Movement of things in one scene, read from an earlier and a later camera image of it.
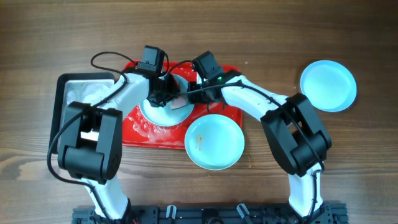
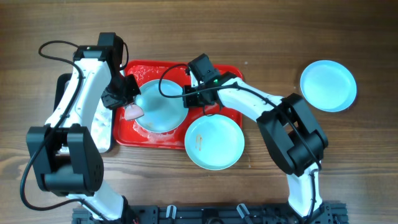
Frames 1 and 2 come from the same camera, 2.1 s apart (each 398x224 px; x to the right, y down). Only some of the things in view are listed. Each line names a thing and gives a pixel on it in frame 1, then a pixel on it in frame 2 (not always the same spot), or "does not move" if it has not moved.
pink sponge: [178, 102] -> [133, 111]
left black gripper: [162, 94] -> [121, 97]
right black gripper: [197, 94] does not move
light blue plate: [330, 86] does not move
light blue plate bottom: [214, 142] does not move
